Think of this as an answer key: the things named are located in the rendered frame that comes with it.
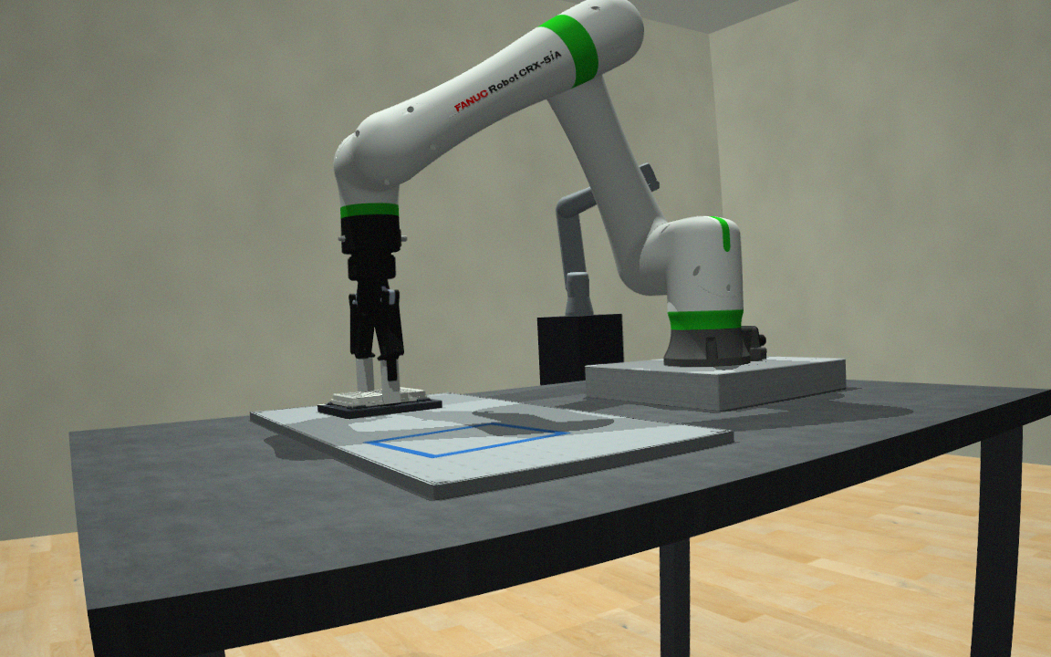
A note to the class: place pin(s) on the blue tape outline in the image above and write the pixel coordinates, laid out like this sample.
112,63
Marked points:
556,433

